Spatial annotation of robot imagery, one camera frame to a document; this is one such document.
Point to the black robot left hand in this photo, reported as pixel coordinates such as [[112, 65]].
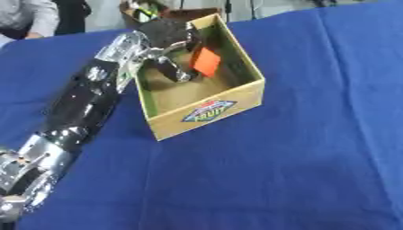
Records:
[[168, 33]]

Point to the orange block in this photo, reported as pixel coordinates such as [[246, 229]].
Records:
[[205, 62]]

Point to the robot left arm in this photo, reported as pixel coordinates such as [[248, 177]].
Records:
[[79, 104]]

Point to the brown box with items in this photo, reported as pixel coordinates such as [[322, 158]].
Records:
[[152, 13]]

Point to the tan cardboard box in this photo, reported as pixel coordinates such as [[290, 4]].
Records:
[[202, 90]]

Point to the person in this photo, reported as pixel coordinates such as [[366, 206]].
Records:
[[31, 16]]

